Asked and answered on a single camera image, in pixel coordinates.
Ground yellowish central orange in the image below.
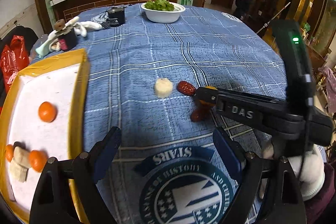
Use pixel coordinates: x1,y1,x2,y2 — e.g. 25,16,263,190
195,86,218,106

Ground red date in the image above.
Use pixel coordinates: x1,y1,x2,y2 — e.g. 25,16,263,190
190,105,212,122
177,81,197,96

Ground small orange tangerine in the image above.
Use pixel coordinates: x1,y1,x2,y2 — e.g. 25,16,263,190
38,101,57,123

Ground peeled cane piece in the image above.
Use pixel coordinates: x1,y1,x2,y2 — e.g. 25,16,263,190
154,78,173,98
9,159,28,182
13,146,31,169

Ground large orange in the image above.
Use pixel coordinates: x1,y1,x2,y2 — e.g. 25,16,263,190
5,144,14,162

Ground white gloved right hand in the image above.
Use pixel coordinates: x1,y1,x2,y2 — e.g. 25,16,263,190
262,140,326,202

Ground blue plaid tablecloth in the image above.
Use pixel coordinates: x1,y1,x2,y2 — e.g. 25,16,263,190
31,3,328,224

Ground white bowl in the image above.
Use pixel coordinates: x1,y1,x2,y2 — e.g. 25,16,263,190
141,2,186,23

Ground person in dark clothes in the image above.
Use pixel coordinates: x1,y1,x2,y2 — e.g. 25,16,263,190
233,0,252,19

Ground green leafy vegetables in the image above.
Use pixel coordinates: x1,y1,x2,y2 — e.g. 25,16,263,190
145,0,175,11

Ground small black box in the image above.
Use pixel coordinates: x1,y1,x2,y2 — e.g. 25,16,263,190
106,6,125,27

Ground black and pink clutter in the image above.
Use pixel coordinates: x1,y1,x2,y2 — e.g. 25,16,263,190
35,16,79,58

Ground red plastic bag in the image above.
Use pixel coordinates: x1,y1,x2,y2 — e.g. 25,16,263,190
1,35,30,93

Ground black sofa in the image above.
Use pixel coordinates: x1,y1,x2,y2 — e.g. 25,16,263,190
0,25,39,57

